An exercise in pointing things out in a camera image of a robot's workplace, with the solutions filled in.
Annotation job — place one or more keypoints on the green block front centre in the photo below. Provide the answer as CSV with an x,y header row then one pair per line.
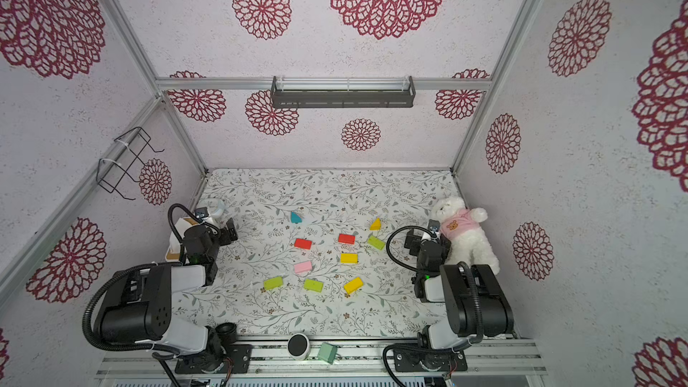
x,y
313,285

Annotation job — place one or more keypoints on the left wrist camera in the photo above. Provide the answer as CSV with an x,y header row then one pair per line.
x,y
202,214

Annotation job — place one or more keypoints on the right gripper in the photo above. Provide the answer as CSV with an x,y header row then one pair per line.
x,y
411,242

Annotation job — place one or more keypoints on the green block near bear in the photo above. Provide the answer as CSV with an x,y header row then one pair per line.
x,y
376,242

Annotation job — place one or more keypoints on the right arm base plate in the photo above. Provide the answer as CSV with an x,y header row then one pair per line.
x,y
428,360

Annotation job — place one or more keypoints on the yellow triangular block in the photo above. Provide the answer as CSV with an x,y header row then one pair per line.
x,y
376,225

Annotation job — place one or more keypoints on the yellow rectangular block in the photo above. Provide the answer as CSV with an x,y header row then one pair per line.
x,y
349,258

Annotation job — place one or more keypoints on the tissue box wooden lid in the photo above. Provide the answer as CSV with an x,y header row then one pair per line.
x,y
174,248

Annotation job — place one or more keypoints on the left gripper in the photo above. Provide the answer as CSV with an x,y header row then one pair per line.
x,y
227,238

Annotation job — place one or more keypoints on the black wire wall rack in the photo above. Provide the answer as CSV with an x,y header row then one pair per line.
x,y
112,172

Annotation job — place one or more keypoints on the green cube on rail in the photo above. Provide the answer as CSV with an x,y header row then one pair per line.
x,y
327,353

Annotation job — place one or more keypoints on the green block front left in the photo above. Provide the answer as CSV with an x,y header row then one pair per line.
x,y
273,283

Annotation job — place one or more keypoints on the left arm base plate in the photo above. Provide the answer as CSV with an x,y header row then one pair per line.
x,y
236,361

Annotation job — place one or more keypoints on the white teddy bear pink shirt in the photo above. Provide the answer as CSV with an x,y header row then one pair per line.
x,y
462,227

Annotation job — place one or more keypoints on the red block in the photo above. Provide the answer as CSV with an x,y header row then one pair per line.
x,y
303,244
346,239

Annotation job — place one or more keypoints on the black wall shelf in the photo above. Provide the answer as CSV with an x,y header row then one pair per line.
x,y
342,93

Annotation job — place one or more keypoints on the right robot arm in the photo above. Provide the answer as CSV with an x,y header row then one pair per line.
x,y
475,305

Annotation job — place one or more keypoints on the small white bowl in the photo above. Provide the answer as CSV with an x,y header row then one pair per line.
x,y
215,206

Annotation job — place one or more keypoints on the teal triangular block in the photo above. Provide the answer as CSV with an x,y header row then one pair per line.
x,y
295,218

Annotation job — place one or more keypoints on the pink block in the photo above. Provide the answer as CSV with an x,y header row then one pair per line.
x,y
304,267

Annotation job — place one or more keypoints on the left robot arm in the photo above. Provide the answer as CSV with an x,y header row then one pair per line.
x,y
133,310

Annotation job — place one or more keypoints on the yellow block front right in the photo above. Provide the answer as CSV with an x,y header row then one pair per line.
x,y
353,285

